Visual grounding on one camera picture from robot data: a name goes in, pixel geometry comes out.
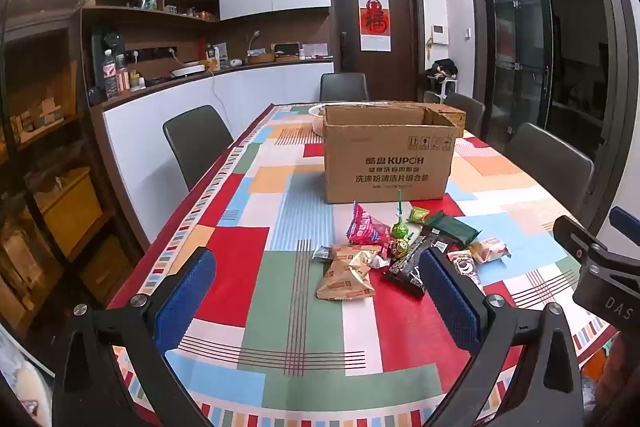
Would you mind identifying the dark glass sliding door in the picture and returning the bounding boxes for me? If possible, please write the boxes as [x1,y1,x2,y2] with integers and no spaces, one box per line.
[467,0,640,230]

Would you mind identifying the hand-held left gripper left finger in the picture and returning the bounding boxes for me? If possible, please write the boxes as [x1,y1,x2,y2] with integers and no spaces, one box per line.
[52,247,217,427]

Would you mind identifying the white lower cabinet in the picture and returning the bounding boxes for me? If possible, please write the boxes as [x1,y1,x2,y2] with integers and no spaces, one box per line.
[102,59,335,253]

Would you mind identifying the green lollipop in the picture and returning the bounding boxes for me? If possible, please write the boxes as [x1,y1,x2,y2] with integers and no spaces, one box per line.
[390,189,411,241]

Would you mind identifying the dark grey dining chair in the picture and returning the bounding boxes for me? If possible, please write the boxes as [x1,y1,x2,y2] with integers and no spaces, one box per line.
[162,105,235,192]
[320,73,370,102]
[444,93,486,138]
[505,123,595,228]

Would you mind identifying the crumpled cream snack packet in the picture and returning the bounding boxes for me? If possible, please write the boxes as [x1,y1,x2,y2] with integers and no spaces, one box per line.
[350,252,391,271]

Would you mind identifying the black wall socket strip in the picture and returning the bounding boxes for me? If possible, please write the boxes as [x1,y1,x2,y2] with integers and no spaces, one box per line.
[125,47,178,62]

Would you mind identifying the wooden display cabinet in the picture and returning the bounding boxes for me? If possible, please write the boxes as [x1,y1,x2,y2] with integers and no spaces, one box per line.
[0,0,146,348]

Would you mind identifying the black water dispenser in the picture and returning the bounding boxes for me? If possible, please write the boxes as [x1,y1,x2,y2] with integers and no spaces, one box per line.
[91,29,126,80]

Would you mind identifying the pink label bottle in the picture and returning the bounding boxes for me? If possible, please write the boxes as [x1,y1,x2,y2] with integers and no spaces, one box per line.
[116,55,131,94]

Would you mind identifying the dark green snack packet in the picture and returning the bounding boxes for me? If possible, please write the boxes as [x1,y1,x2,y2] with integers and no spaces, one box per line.
[424,211,482,246]

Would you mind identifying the white plastic fruit basket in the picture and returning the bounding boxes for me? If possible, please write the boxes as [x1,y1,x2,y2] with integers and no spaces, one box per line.
[309,104,331,136]

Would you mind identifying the pink snack packet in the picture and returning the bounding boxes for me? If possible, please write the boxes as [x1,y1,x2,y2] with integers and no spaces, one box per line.
[346,201,392,248]

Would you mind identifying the dark brown door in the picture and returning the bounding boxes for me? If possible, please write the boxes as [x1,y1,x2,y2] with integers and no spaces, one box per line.
[329,0,426,100]

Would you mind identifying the red snack packet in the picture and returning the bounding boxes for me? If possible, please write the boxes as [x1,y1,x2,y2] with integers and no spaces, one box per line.
[446,249,484,291]

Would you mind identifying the red gold candy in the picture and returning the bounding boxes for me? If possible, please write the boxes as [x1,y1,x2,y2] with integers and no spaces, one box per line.
[385,238,412,259]

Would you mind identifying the clear water bottle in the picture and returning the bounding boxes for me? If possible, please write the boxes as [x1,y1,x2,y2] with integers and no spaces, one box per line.
[103,50,120,100]

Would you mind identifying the white round electric pan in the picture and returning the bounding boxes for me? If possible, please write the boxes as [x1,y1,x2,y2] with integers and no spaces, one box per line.
[170,63,207,78]

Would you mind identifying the orange white bread packet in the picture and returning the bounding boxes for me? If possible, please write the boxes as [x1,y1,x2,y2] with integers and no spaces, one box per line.
[470,237,512,265]

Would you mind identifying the large tan snack packet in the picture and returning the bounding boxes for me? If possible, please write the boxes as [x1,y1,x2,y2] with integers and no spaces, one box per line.
[316,257,376,301]

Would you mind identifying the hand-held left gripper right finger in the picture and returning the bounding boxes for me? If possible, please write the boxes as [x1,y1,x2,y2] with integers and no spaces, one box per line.
[419,248,586,427]

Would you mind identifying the dark bag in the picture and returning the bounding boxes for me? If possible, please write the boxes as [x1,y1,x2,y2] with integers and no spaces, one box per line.
[432,59,459,80]

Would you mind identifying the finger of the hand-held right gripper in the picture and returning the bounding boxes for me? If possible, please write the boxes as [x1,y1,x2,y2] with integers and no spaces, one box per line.
[609,206,640,239]
[552,215,610,269]

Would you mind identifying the white power cable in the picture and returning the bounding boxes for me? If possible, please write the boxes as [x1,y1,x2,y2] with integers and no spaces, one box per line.
[207,67,236,132]

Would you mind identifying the white cloth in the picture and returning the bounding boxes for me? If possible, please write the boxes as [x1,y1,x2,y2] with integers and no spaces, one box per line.
[0,342,53,427]

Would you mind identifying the white shoe rack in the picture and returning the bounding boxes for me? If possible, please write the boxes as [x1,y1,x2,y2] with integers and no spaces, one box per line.
[428,74,457,102]

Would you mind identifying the brown cardboard box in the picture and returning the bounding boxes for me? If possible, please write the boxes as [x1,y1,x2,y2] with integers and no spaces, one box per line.
[321,102,467,204]

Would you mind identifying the black snack bar packet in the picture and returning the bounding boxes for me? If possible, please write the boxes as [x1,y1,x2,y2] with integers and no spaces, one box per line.
[384,227,453,297]

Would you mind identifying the red white wall poster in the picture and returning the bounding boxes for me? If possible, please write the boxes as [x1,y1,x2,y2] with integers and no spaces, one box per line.
[358,0,392,52]

